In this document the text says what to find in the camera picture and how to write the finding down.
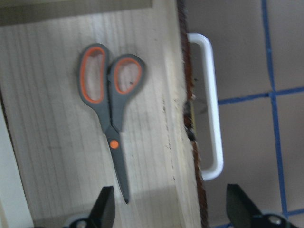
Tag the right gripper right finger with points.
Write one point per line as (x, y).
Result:
(239, 207)

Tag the brown paper table cover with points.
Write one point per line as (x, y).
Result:
(258, 48)

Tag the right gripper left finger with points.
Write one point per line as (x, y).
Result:
(102, 214)

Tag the grey orange scissors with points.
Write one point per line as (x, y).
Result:
(110, 106)

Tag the light wooden drawer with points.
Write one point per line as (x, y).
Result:
(54, 158)

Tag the white drawer handle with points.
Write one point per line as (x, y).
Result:
(207, 61)

